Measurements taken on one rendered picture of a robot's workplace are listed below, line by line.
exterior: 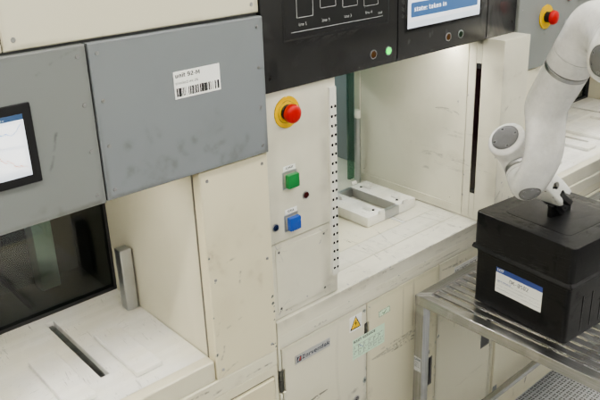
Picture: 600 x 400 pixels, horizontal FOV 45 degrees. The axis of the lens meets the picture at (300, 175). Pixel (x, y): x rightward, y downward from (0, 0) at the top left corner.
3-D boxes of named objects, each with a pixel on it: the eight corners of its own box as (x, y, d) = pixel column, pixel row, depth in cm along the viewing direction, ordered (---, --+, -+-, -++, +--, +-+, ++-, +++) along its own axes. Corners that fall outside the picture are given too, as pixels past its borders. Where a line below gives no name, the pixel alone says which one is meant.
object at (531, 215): (570, 291, 162) (577, 239, 158) (470, 245, 185) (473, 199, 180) (642, 253, 178) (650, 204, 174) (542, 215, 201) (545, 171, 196)
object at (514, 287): (471, 297, 190) (475, 239, 184) (537, 265, 205) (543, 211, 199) (563, 345, 169) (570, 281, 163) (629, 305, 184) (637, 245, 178)
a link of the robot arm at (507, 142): (551, 177, 160) (541, 145, 166) (528, 146, 151) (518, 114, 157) (516, 192, 163) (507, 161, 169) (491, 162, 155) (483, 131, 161)
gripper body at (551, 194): (559, 164, 163) (576, 188, 170) (521, 153, 171) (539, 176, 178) (542, 192, 162) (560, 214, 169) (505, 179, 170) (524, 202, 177)
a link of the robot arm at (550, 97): (608, 109, 134) (543, 206, 157) (583, 52, 144) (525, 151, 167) (562, 105, 133) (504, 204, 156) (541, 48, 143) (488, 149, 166)
